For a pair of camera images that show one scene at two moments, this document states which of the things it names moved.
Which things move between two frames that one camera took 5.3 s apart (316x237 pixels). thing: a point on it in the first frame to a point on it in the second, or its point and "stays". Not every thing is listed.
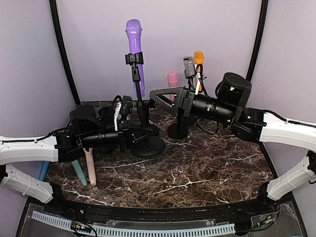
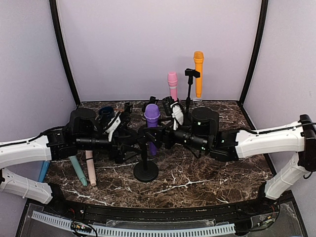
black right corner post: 259,40 stays
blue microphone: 45,167 stays
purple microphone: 134,28 to 152,113
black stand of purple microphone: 156,146 to 145,172
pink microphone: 173,80 stays
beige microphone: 90,158 stays
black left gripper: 124,130 to 119,156
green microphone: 79,173 stays
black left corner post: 56,26 stays
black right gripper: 181,92 to 168,132
